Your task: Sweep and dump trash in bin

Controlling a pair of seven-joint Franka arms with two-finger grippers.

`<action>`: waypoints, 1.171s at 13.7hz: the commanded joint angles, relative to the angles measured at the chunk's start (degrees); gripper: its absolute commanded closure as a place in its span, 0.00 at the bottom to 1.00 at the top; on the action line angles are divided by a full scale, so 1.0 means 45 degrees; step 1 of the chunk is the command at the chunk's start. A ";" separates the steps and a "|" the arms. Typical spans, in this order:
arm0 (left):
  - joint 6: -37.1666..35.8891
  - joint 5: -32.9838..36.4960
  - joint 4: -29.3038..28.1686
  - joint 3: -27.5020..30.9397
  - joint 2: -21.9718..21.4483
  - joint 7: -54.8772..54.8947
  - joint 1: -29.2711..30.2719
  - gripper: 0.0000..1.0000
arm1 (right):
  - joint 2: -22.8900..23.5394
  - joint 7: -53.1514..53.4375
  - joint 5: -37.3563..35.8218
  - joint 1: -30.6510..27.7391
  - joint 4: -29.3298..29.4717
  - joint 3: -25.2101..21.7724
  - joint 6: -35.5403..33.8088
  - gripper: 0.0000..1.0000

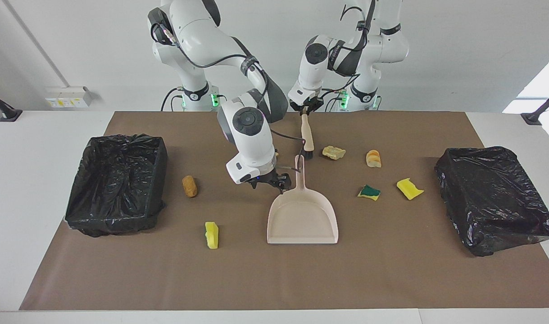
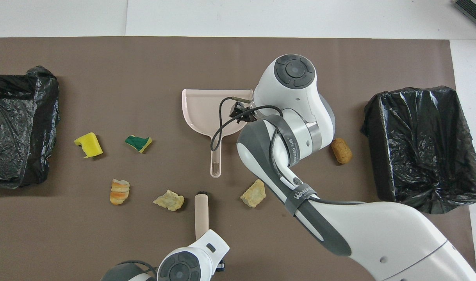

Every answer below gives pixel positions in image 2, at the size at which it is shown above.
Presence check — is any plain yellow sponge piece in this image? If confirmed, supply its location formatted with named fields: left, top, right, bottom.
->
left=74, top=132, right=103, bottom=158

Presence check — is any grey ribbed device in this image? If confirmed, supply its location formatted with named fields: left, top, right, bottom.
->
left=453, top=0, right=476, bottom=34

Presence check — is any pale yellow piece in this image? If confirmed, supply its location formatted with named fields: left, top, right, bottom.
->
left=240, top=179, right=266, bottom=208
left=153, top=189, right=185, bottom=212

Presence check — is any green topped yellow sponge scrap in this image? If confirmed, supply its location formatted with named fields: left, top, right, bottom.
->
left=125, top=135, right=153, bottom=153

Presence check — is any black bag lined bin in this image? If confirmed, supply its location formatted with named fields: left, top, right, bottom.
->
left=0, top=65, right=61, bottom=189
left=360, top=86, right=476, bottom=214

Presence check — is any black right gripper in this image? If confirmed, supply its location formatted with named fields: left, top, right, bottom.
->
left=229, top=101, right=258, bottom=123

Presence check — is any beige plastic dustpan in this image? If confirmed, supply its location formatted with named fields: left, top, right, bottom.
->
left=182, top=89, right=254, bottom=178

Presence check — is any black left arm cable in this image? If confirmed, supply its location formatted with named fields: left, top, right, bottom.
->
left=117, top=260, right=157, bottom=274

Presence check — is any brown paper table mat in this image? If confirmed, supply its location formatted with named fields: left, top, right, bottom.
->
left=0, top=37, right=476, bottom=281

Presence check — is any beige handled black bristle brush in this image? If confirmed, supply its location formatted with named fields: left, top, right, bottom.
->
left=194, top=191, right=210, bottom=239

